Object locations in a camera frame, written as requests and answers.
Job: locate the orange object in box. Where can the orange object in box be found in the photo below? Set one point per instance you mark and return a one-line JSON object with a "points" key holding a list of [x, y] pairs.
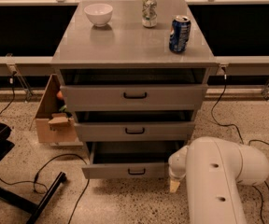
{"points": [[59, 95]]}

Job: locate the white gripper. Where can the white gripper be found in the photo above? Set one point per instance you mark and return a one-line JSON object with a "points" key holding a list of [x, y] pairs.
{"points": [[176, 168]]}

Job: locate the black office chair base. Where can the black office chair base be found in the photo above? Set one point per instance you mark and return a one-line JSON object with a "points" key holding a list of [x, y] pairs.
{"points": [[28, 170]]}

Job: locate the grey drawer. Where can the grey drawer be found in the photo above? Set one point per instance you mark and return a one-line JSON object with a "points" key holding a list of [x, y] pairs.
{"points": [[134, 131], [133, 97], [130, 159]]}

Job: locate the grey drawer cabinet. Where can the grey drawer cabinet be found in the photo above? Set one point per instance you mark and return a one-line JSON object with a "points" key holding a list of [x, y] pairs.
{"points": [[124, 52]]}

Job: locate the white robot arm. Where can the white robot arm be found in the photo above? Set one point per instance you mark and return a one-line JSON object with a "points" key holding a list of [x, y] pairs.
{"points": [[213, 168]]}

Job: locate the white bowl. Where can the white bowl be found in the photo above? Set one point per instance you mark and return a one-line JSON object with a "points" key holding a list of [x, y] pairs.
{"points": [[99, 14]]}

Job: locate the blue soda can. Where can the blue soda can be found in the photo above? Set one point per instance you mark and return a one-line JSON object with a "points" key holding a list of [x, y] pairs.
{"points": [[180, 33]]}

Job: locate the grey bottom drawer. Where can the grey bottom drawer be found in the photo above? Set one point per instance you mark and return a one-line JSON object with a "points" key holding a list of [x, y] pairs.
{"points": [[130, 159]]}

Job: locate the cardboard box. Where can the cardboard box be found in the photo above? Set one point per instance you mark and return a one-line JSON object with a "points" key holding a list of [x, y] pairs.
{"points": [[52, 125]]}

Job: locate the grey top drawer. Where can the grey top drawer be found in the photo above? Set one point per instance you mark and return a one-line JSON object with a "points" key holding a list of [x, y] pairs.
{"points": [[133, 97]]}

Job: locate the grey railing beam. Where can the grey railing beam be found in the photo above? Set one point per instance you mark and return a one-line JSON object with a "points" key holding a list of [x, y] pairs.
{"points": [[40, 66]]}

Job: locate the grey middle drawer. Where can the grey middle drawer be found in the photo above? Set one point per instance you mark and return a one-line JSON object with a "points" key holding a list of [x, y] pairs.
{"points": [[134, 131]]}

